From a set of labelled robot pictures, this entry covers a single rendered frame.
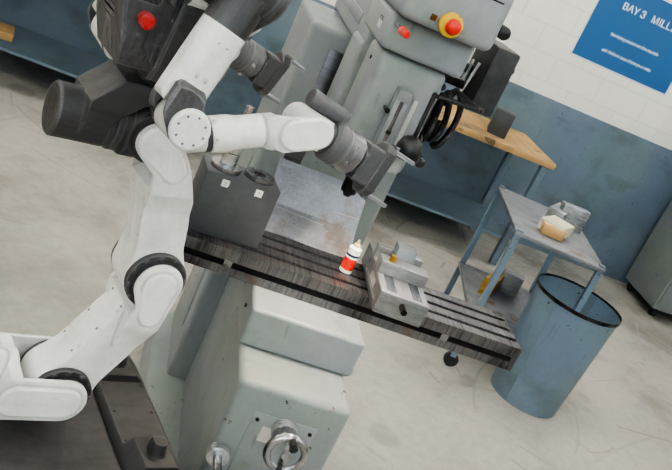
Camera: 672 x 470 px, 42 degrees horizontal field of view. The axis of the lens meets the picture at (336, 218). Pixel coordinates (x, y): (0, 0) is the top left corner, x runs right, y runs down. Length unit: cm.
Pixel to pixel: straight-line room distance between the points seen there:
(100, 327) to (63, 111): 55
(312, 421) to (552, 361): 239
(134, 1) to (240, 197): 91
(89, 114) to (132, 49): 16
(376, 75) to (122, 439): 113
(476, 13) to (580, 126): 515
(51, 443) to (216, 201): 77
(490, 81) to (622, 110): 476
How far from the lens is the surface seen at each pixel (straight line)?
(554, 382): 468
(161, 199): 192
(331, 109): 173
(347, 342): 248
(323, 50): 281
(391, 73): 237
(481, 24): 226
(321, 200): 291
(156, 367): 328
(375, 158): 180
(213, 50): 159
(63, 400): 213
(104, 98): 179
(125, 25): 172
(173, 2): 168
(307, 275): 253
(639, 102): 750
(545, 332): 457
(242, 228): 251
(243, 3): 159
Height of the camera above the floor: 193
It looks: 19 degrees down
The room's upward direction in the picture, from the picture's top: 25 degrees clockwise
